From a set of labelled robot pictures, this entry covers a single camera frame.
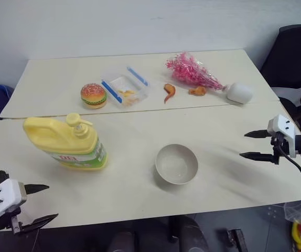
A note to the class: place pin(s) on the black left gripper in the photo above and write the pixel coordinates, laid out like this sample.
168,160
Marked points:
14,223

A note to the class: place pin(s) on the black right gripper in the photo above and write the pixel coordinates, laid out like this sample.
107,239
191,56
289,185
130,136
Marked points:
281,147

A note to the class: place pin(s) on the yellow detergent bottle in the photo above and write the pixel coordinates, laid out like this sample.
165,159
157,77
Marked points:
61,143

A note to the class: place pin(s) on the grey ceramic bowl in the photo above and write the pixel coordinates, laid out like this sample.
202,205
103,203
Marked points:
176,165

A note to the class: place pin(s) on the white round vase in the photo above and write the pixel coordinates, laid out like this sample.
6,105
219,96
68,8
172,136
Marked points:
239,93

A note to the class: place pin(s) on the orange toy fried chicken piece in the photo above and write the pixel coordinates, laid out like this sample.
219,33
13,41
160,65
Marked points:
197,91

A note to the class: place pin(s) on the black office chair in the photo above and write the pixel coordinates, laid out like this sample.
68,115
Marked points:
292,50

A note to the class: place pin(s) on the pink dried flower bouquet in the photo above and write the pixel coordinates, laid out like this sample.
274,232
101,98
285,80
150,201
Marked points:
189,71

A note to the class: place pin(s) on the orange toy shrimp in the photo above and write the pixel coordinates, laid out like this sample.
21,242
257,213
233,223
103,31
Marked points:
170,92

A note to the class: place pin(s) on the toy hamburger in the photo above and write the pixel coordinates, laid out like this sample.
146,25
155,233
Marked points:
93,95

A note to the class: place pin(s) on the clear container with blue clips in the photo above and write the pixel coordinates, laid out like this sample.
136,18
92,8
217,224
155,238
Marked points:
137,90

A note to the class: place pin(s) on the yellow food pieces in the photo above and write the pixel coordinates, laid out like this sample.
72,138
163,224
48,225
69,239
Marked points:
128,95

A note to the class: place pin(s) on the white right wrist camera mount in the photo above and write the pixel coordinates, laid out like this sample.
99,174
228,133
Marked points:
284,128

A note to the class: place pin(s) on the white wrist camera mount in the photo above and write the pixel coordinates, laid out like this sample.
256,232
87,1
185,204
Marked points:
284,128
3,197

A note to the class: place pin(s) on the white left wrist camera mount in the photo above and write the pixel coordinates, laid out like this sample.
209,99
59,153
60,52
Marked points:
3,197

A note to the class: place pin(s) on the black metal bracket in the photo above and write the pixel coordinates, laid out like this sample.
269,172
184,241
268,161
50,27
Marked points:
236,240

